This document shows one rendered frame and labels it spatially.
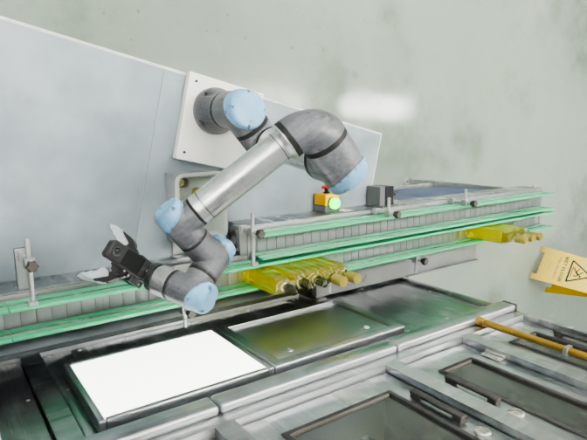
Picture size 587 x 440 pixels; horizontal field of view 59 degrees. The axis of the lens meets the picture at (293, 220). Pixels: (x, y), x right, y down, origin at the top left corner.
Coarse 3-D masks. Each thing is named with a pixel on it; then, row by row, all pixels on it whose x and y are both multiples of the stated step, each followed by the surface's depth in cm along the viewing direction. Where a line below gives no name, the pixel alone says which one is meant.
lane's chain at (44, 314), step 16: (512, 224) 261; (528, 224) 270; (416, 240) 221; (432, 240) 227; (448, 240) 234; (336, 256) 197; (352, 256) 201; (368, 256) 206; (240, 272) 173; (80, 288) 144; (64, 304) 142; (80, 304) 145; (96, 304) 147; (112, 304) 150; (128, 304) 153; (0, 320) 134; (16, 320) 136; (32, 320) 138; (48, 320) 140
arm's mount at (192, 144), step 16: (192, 80) 166; (208, 80) 169; (192, 96) 166; (192, 112) 167; (192, 128) 168; (176, 144) 166; (192, 144) 168; (208, 144) 172; (224, 144) 175; (240, 144) 178; (192, 160) 169; (208, 160) 172; (224, 160) 176
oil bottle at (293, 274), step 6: (282, 264) 172; (276, 270) 167; (282, 270) 165; (288, 270) 164; (294, 270) 164; (300, 270) 164; (288, 276) 161; (294, 276) 160; (300, 276) 161; (294, 282) 160; (300, 288) 163
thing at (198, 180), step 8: (184, 176) 162; (192, 176) 163; (200, 176) 172; (208, 176) 174; (176, 184) 160; (192, 184) 171; (200, 184) 173; (176, 192) 161; (184, 192) 170; (184, 200) 170; (224, 216) 171; (208, 224) 176; (216, 224) 176; (224, 224) 172; (216, 232) 175; (224, 232) 172
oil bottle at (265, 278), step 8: (248, 272) 170; (256, 272) 166; (264, 272) 164; (272, 272) 163; (248, 280) 170; (256, 280) 166; (264, 280) 162; (272, 280) 158; (280, 280) 157; (288, 280) 159; (264, 288) 163; (272, 288) 159; (280, 288) 157
